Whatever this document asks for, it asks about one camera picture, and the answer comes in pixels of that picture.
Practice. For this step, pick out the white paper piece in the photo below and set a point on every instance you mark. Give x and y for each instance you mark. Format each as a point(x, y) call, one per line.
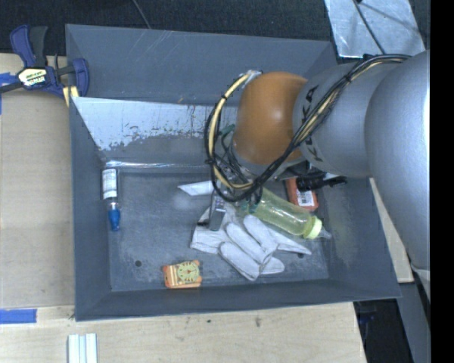
point(196, 187)

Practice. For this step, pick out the yellow-green clear baby bottle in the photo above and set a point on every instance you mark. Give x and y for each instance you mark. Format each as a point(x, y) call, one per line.
point(283, 214)

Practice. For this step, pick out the white glove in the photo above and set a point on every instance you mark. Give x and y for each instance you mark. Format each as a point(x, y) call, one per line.
point(246, 250)

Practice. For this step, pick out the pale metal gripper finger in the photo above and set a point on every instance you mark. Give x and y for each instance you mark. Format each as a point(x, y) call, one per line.
point(213, 214)
point(221, 218)

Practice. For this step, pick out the black cylinder on white bracket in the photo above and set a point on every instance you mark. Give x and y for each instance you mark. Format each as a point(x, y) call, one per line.
point(318, 182)

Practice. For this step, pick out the grey metal bin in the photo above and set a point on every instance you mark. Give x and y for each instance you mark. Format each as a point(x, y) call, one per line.
point(159, 218)

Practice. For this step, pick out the orange toy clock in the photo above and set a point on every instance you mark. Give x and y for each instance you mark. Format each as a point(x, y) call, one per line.
point(182, 274)

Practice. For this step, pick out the orange packet with barcode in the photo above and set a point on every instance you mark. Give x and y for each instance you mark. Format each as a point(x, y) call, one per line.
point(304, 199)

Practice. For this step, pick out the small clear bottle blue cap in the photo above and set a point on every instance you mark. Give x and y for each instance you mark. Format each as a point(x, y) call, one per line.
point(109, 183)

